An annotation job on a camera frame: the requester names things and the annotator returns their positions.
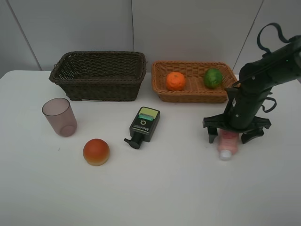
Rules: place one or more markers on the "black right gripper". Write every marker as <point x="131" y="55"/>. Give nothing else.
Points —
<point x="240" y="115"/>

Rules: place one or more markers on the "round brown bread bun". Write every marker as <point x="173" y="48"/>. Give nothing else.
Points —
<point x="96" y="152"/>

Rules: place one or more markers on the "orange tangerine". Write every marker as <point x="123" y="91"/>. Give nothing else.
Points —
<point x="175" y="81"/>

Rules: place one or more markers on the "black green pump bottle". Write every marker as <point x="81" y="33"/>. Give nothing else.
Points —
<point x="143" y="126"/>

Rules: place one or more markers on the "dark brown wicker basket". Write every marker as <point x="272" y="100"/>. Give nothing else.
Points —
<point x="100" y="75"/>

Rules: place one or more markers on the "translucent purple plastic cup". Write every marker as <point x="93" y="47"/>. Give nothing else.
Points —
<point x="60" y="116"/>

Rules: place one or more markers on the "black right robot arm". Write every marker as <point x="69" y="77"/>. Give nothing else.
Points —
<point x="278" y="67"/>

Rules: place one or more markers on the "green lime fruit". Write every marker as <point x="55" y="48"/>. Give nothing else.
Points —
<point x="213" y="78"/>

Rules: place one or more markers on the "orange wicker basket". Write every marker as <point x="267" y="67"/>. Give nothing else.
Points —
<point x="194" y="91"/>

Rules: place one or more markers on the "pink lotion bottle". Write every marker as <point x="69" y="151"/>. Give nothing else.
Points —
<point x="228" y="144"/>

